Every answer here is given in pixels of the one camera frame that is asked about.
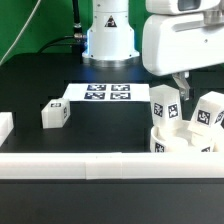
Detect white left fence wall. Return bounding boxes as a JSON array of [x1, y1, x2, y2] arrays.
[[0, 112, 14, 147]]

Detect white front fence wall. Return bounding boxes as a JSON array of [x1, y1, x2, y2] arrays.
[[0, 152, 224, 180]]

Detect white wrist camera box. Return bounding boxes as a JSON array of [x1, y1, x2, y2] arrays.
[[145, 0, 224, 15]]

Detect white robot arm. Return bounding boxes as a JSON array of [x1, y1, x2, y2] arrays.
[[82, 0, 224, 100]]

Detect white fence wall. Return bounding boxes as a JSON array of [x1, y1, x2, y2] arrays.
[[0, 152, 224, 180], [0, 112, 14, 147]]

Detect grey thin cable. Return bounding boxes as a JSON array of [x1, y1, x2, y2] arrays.
[[0, 0, 43, 66]]

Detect white round stool seat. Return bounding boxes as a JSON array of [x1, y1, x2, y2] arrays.
[[150, 120, 224, 153]]

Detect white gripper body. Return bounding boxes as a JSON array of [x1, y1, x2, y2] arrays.
[[142, 13, 224, 76]]

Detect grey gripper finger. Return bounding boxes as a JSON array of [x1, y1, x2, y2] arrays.
[[172, 71, 190, 100]]

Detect black cable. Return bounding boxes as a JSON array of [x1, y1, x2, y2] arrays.
[[38, 0, 88, 54]]

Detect white marker sheet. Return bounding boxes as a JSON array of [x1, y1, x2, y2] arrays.
[[63, 83, 150, 102]]

